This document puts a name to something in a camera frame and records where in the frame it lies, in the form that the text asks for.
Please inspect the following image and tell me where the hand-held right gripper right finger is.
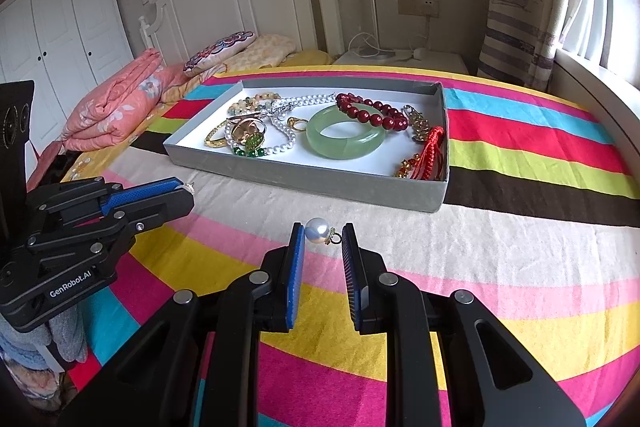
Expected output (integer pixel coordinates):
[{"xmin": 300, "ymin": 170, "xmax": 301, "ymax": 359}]
[{"xmin": 341, "ymin": 223, "xmax": 587, "ymax": 427}]

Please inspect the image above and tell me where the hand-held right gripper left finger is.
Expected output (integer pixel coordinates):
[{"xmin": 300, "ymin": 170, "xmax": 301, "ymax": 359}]
[{"xmin": 59, "ymin": 222, "xmax": 307, "ymax": 427}]

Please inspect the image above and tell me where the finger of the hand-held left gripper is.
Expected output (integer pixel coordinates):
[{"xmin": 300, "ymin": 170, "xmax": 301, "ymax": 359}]
[
  {"xmin": 30, "ymin": 177, "xmax": 195, "ymax": 228},
  {"xmin": 27, "ymin": 194, "xmax": 196, "ymax": 269}
]

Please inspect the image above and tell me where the large pearl earring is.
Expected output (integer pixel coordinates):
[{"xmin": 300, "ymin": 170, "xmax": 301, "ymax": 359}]
[{"xmin": 305, "ymin": 217, "xmax": 343, "ymax": 247}]

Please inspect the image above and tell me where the grey jewelry box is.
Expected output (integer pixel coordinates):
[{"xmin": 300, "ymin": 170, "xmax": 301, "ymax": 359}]
[{"xmin": 164, "ymin": 79, "xmax": 449, "ymax": 214}]

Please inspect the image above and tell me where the green bead bracelet gold pendant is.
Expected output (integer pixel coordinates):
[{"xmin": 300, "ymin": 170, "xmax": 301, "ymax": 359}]
[{"xmin": 231, "ymin": 132, "xmax": 268, "ymax": 158}]

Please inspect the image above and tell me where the white pearl necklace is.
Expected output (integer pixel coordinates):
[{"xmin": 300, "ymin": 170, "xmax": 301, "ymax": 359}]
[{"xmin": 224, "ymin": 93, "xmax": 338, "ymax": 156}]

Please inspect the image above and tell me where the pale stone bead bracelet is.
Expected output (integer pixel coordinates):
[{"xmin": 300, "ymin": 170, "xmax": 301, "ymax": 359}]
[{"xmin": 229, "ymin": 92, "xmax": 281, "ymax": 116}]

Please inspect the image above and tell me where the red cord bracelet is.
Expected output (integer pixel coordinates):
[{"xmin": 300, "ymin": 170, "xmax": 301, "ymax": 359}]
[{"xmin": 395, "ymin": 126, "xmax": 446, "ymax": 182}]

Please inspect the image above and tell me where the person's left forearm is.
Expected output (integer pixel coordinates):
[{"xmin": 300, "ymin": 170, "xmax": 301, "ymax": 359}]
[{"xmin": 0, "ymin": 322, "xmax": 68, "ymax": 408}]

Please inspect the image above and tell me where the person's left hand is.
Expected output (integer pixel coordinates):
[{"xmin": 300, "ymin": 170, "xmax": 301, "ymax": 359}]
[{"xmin": 47, "ymin": 302, "xmax": 87, "ymax": 362}]

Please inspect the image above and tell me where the gold bangle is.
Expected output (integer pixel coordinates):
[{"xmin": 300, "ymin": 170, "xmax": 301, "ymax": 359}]
[{"xmin": 204, "ymin": 119, "xmax": 236, "ymax": 148}]

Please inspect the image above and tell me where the peach floral quilt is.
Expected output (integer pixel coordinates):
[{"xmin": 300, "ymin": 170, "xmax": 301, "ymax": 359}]
[{"xmin": 27, "ymin": 48, "xmax": 191, "ymax": 190}]

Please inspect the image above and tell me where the green jade bangle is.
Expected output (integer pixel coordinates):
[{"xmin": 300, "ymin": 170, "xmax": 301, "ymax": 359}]
[{"xmin": 306, "ymin": 105, "xmax": 387, "ymax": 160}]

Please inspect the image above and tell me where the striped multicolour blanket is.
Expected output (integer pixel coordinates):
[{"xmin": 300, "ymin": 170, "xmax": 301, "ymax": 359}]
[{"xmin": 65, "ymin": 64, "xmax": 640, "ymax": 427}]

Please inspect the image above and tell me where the embroidered round pillow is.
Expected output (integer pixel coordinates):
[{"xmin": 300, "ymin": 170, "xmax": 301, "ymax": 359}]
[{"xmin": 182, "ymin": 30, "xmax": 258, "ymax": 75}]

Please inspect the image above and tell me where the white wardrobe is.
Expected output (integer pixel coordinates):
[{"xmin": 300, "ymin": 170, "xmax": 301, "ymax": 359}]
[{"xmin": 0, "ymin": 0, "xmax": 135, "ymax": 178}]

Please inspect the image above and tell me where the yellow patterned pillow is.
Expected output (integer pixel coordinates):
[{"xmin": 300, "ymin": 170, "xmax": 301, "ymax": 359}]
[{"xmin": 160, "ymin": 33, "xmax": 298, "ymax": 102}]

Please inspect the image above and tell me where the white nightstand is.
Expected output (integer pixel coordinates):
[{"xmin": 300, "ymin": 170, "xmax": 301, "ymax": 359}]
[{"xmin": 332, "ymin": 51, "xmax": 470, "ymax": 75}]

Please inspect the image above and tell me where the white window sill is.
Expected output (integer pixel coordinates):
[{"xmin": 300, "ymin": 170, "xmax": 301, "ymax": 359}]
[{"xmin": 552, "ymin": 49, "xmax": 640, "ymax": 128}]

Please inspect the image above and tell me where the dark red bead bracelet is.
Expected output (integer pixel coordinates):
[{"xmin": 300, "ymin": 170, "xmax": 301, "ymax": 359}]
[{"xmin": 335, "ymin": 92, "xmax": 408, "ymax": 132}]

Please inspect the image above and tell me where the white cable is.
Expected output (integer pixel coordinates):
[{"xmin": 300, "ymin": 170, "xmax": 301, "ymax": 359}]
[{"xmin": 347, "ymin": 32, "xmax": 381, "ymax": 58}]

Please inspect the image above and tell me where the beige wall socket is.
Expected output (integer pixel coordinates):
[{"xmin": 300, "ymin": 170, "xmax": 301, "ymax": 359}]
[{"xmin": 397, "ymin": 0, "xmax": 440, "ymax": 18}]

